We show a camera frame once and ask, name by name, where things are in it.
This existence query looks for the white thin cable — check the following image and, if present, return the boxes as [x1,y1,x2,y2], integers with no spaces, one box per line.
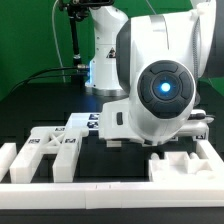
[51,0,67,84]

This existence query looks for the white right fence wall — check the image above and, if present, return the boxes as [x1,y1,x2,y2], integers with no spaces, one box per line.
[196,140,224,169]

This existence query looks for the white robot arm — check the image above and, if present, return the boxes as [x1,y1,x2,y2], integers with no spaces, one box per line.
[89,0,216,146]

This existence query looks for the white front fence wall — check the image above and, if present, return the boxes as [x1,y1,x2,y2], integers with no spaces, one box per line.
[0,182,224,209]

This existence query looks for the white chair back frame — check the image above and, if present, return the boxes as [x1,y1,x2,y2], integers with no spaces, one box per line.
[10,126,89,184]

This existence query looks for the black camera stand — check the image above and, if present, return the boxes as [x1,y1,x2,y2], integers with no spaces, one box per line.
[58,0,115,67]

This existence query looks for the white left fence wall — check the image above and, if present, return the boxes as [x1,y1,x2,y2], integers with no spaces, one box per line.
[0,143,17,182]

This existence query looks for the black cables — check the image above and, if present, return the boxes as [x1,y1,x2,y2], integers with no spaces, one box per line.
[8,63,91,96]

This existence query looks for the white fence wall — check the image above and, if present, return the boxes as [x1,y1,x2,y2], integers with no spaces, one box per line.
[0,143,17,182]
[196,140,224,169]
[0,182,224,209]

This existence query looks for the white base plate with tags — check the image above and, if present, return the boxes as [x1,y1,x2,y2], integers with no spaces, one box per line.
[66,113,99,131]

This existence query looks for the white chair seat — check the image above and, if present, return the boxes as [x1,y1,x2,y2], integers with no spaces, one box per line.
[148,152,224,183]

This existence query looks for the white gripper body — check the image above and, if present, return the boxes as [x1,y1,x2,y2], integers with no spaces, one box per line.
[98,99,210,147]

